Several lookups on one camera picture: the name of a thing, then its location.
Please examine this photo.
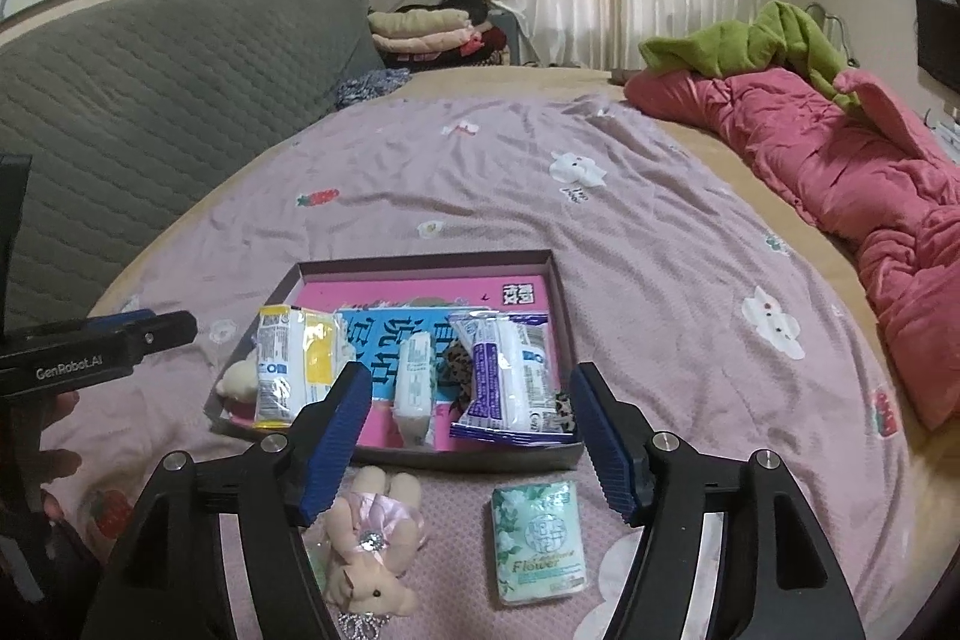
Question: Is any blue patterned cloth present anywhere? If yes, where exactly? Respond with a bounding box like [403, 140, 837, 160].
[335, 68, 412, 110]

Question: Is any cream plush with purple hat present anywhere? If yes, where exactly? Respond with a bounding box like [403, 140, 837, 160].
[215, 349, 259, 404]

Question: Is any grey quilted sofa cover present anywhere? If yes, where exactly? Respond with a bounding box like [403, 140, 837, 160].
[2, 0, 381, 328]

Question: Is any green floral tissue pack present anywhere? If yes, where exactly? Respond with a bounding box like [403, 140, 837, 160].
[490, 481, 587, 608]

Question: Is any beige bunny plush pink dress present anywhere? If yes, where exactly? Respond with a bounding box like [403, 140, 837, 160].
[320, 466, 428, 638]

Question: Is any black wall television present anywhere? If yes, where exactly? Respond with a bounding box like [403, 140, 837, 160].
[914, 0, 960, 92]

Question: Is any small white tissue pack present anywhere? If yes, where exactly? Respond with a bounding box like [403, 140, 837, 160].
[392, 331, 436, 447]

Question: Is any pink patterned bed sheet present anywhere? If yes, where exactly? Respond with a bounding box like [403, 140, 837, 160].
[46, 97, 913, 620]

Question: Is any shallow dark cardboard box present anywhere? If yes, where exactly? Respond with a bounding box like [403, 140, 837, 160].
[205, 248, 587, 474]

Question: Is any pink quilted comforter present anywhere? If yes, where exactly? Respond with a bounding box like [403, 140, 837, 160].
[625, 68, 958, 431]

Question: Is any leopard print scrunchie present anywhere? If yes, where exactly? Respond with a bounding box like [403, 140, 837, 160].
[443, 342, 574, 432]

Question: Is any stack of folded clothes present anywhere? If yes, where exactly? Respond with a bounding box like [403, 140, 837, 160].
[368, 0, 511, 71]

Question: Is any pink children's book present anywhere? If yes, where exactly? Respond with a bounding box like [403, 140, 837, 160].
[231, 274, 557, 453]

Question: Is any purple white wipes packet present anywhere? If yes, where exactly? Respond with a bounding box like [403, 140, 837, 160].
[449, 310, 574, 447]

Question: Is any person's hand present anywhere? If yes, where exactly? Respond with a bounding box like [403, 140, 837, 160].
[32, 392, 82, 521]

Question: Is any green fleece blanket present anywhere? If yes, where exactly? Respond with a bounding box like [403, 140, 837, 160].
[640, 0, 861, 110]

